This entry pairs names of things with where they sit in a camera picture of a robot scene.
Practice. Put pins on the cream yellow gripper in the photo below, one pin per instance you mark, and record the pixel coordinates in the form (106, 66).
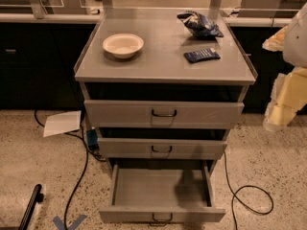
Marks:
(295, 45)

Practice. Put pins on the grey bottom drawer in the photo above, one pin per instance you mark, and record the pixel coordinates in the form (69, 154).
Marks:
(161, 192)

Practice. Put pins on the grey drawer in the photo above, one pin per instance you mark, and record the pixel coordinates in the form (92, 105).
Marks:
(161, 192)
(161, 148)
(154, 114)

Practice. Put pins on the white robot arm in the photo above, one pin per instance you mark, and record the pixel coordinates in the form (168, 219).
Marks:
(291, 40)

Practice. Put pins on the grey drawer cabinet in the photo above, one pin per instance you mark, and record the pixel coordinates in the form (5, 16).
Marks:
(160, 72)

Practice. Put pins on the grey middle drawer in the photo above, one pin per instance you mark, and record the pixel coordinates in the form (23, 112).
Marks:
(161, 148)

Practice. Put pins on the grey top drawer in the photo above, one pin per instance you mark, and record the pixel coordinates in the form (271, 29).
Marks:
(154, 114)

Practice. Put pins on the small blue snack packet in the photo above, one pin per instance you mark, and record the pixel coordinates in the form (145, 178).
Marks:
(201, 55)

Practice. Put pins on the blue chip bag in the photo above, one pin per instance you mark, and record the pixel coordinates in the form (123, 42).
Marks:
(199, 25)

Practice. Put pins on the white bowl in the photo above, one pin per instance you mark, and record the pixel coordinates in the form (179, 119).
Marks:
(123, 46)

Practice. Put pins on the blue power box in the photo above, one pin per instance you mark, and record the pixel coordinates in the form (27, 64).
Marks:
(92, 139)

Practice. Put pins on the white paper sheet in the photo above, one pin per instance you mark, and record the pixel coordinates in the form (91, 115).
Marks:
(62, 123)

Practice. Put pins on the dark counter cabinets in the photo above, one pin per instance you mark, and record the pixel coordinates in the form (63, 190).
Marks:
(37, 61)

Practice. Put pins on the black bar on floor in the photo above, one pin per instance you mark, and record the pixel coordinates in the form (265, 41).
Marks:
(36, 197)

